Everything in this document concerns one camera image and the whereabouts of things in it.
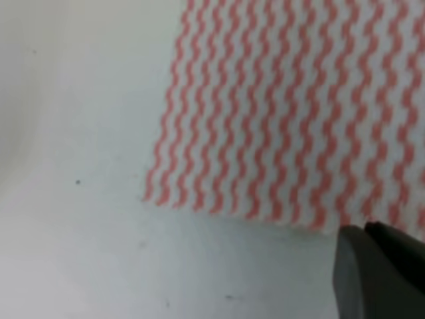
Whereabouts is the pink white wavy-striped towel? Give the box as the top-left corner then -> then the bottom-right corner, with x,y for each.
142,1 -> 424,239

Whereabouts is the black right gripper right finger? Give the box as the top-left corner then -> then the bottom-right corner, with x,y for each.
364,222 -> 424,286

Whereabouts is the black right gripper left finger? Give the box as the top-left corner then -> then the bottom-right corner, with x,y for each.
333,225 -> 424,319

